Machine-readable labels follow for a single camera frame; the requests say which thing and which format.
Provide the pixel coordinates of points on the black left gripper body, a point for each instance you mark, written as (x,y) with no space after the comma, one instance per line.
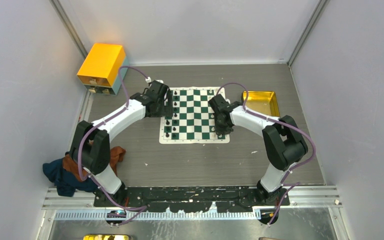
(163,110)

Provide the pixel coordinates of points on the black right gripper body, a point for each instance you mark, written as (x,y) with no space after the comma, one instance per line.
(221,129)

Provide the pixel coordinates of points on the yellow transparent tray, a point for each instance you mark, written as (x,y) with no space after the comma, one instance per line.
(264,102)

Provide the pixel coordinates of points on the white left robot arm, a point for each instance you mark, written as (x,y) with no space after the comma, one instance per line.
(91,145)

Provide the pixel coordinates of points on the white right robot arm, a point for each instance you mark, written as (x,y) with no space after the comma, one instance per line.
(284,144)

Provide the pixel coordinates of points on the green white chess board mat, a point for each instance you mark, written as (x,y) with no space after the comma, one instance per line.
(193,117)

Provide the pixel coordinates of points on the yellow teal drawer box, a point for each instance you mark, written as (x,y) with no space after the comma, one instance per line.
(99,72)

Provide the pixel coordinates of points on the orange cloth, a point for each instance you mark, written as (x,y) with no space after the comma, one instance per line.
(117,154)

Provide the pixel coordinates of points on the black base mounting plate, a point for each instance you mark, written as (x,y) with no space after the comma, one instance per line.
(193,199)

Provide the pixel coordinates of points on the dark blue cloth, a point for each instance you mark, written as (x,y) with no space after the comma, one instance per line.
(65,182)

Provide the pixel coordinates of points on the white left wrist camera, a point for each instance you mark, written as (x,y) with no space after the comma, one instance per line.
(149,80)

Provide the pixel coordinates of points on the aluminium frame rail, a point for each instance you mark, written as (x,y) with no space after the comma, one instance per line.
(80,207)

